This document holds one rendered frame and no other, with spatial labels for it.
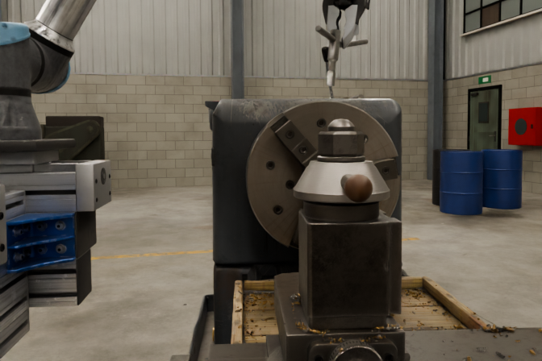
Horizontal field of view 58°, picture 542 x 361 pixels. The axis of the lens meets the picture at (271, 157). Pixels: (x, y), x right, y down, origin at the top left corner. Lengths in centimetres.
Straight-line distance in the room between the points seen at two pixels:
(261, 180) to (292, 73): 1047
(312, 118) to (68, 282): 56
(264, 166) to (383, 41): 1142
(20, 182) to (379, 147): 69
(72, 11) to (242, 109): 42
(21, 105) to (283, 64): 1048
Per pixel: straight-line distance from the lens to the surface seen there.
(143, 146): 1087
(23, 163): 102
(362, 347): 39
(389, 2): 1255
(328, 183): 38
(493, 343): 55
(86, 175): 98
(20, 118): 105
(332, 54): 104
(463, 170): 731
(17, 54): 107
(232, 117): 113
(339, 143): 39
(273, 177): 98
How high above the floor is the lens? 117
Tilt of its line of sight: 3 degrees down
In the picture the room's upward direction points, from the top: straight up
